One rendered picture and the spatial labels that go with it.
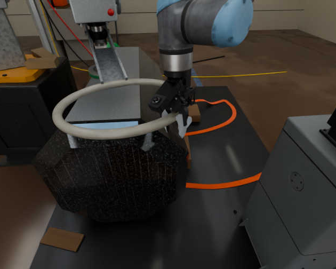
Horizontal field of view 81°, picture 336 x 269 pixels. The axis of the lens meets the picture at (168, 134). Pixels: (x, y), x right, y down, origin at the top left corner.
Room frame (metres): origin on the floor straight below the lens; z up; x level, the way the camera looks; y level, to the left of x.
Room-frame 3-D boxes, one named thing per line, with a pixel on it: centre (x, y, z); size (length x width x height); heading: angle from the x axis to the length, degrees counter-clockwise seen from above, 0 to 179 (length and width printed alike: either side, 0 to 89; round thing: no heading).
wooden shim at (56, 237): (0.54, 0.67, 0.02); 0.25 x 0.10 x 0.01; 78
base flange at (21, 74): (1.51, 1.19, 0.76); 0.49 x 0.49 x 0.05; 3
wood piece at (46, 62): (1.47, 0.93, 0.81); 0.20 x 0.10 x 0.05; 101
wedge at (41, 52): (1.69, 1.03, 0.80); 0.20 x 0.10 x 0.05; 54
